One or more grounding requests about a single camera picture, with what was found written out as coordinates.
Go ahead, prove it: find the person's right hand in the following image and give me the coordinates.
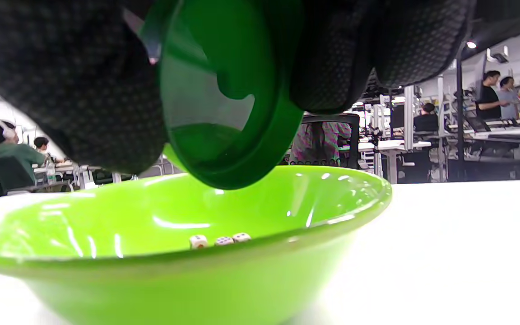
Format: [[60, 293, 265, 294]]
[[0, 0, 477, 176]]

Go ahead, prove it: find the green dice cup base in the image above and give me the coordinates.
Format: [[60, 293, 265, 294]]
[[140, 0, 306, 190]]

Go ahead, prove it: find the lime green plastic bowl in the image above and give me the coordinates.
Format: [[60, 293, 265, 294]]
[[0, 165, 393, 325]]

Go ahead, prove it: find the dark office chair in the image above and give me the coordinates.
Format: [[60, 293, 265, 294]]
[[0, 156, 35, 197]]

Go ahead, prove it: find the black mesh office chair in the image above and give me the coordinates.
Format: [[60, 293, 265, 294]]
[[287, 113, 361, 170]]

